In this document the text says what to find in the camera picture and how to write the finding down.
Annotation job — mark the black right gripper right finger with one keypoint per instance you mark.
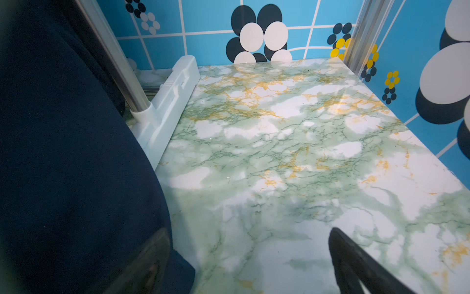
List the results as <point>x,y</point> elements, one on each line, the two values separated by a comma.
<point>355,270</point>

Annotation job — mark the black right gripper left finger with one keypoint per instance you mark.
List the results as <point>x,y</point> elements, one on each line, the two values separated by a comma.
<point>143,273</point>

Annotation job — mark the navy blue shorts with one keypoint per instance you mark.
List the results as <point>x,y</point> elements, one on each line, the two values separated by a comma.
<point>78,194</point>

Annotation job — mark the white metal clothes rack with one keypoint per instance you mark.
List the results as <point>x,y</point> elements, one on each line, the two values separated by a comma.
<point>156,119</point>

